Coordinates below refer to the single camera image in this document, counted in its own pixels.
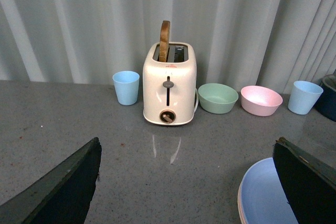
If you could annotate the light blue cup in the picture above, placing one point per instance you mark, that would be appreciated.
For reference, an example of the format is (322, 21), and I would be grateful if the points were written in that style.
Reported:
(303, 96)
(126, 84)

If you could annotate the pink plate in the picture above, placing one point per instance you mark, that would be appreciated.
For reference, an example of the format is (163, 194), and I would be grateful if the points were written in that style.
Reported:
(239, 204)

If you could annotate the pink bowl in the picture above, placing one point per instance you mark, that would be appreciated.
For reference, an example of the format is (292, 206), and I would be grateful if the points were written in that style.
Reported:
(260, 101)

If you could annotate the blue plate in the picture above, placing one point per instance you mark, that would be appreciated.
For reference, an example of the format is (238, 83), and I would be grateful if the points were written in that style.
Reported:
(263, 198)

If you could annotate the light blue cup right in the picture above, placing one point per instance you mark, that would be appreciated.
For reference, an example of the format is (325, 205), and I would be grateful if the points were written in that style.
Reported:
(303, 96)

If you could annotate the green bowl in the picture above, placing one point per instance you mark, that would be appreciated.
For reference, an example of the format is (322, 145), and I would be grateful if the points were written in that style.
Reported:
(217, 98)

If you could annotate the grey pleated curtain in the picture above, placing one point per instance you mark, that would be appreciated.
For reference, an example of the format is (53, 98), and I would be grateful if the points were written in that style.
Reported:
(270, 43)

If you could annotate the brown bread slice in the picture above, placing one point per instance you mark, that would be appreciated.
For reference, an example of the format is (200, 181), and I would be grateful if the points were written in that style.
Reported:
(164, 41)

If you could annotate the glass pot lid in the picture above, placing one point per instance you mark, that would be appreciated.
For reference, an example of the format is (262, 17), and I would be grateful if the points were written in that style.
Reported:
(329, 81)

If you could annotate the light blue cup left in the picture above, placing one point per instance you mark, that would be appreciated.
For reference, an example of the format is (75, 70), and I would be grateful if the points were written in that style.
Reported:
(126, 84)

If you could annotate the dark blue pot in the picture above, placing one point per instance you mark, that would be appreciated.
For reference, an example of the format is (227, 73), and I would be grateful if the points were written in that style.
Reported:
(326, 103)

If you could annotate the cream two-slot toaster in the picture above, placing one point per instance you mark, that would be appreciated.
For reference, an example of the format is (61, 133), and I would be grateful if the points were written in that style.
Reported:
(169, 88)

